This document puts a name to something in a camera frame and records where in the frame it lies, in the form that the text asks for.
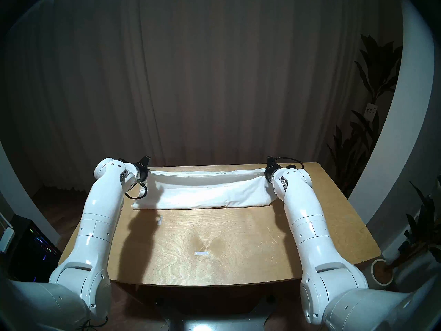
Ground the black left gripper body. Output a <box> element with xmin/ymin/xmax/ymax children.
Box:
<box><xmin>136</xmin><ymin>155</ymin><xmax>151</xmax><ymax>182</ymax></box>

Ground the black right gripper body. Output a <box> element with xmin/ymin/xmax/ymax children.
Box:
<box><xmin>264</xmin><ymin>156</ymin><xmax>278</xmax><ymax>179</ymax></box>

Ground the white t-shirt with red print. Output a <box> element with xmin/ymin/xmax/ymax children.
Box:
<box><xmin>132</xmin><ymin>168</ymin><xmax>276</xmax><ymax>210</ymax></box>

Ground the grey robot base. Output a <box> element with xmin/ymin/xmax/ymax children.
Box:
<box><xmin>165</xmin><ymin>315</ymin><xmax>269</xmax><ymax>331</ymax></box>

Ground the brown pleated curtain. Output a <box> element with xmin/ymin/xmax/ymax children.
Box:
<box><xmin>0</xmin><ymin>0</ymin><xmax>403</xmax><ymax>193</ymax></box>

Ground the black computer case with lights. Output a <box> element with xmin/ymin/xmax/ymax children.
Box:
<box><xmin>7</xmin><ymin>215</ymin><xmax>62</xmax><ymax>282</ymax></box>

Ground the tall dark leafy plant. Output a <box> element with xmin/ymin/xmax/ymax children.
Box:
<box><xmin>326</xmin><ymin>34</ymin><xmax>403</xmax><ymax>196</ymax></box>

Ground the white round plant pot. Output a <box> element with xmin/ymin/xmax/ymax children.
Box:
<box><xmin>371</xmin><ymin>259</ymin><xmax>394</xmax><ymax>286</ymax></box>

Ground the small white box device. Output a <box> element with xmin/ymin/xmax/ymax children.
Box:
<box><xmin>0</xmin><ymin>227</ymin><xmax>15</xmax><ymax>253</ymax></box>

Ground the small dark potted plant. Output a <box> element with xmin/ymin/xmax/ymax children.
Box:
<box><xmin>389</xmin><ymin>177</ymin><xmax>441</xmax><ymax>270</ymax></box>

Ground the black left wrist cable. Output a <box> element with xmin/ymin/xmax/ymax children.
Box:
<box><xmin>119</xmin><ymin>158</ymin><xmax>149</xmax><ymax>200</ymax></box>

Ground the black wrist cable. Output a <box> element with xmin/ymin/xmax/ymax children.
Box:
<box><xmin>119</xmin><ymin>158</ymin><xmax>149</xmax><ymax>200</ymax></box>
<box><xmin>272</xmin><ymin>157</ymin><xmax>304</xmax><ymax>170</ymax></box>

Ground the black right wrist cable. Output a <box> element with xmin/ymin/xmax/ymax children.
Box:
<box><xmin>272</xmin><ymin>157</ymin><xmax>304</xmax><ymax>170</ymax></box>

